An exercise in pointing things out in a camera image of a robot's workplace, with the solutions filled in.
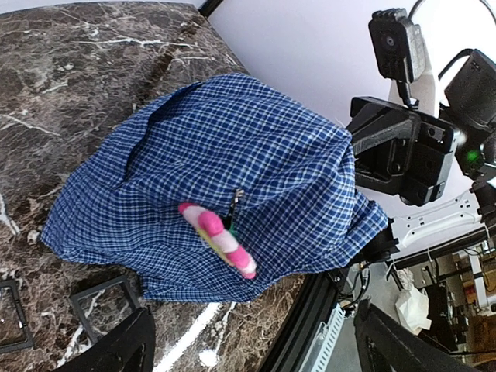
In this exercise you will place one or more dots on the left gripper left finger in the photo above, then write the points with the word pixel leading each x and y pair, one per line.
pixel 130 346

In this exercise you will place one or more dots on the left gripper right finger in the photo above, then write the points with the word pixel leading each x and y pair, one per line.
pixel 384 345

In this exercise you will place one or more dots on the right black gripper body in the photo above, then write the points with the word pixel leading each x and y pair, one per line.
pixel 399 151

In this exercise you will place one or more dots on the blue checkered shirt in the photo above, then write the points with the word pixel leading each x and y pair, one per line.
pixel 280 177

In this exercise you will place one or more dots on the pink flower brooch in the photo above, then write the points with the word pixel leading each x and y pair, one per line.
pixel 210 228

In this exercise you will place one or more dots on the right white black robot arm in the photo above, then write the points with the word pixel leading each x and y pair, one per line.
pixel 471 110

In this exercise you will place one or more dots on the white slotted cable duct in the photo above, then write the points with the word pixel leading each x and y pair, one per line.
pixel 322 346

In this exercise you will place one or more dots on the middle black display frame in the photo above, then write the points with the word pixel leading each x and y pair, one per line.
pixel 101 308

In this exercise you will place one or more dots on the black display frame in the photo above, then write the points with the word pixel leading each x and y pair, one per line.
pixel 101 308
pixel 15 333

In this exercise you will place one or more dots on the black aluminium front rail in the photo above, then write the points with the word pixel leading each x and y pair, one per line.
pixel 314 304

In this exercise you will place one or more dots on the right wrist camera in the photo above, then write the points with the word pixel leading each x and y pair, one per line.
pixel 399 50

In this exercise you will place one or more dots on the left black display frame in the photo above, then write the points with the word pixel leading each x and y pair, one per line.
pixel 15 333

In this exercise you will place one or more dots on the right black frame post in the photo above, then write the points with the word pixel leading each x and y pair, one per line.
pixel 208 7

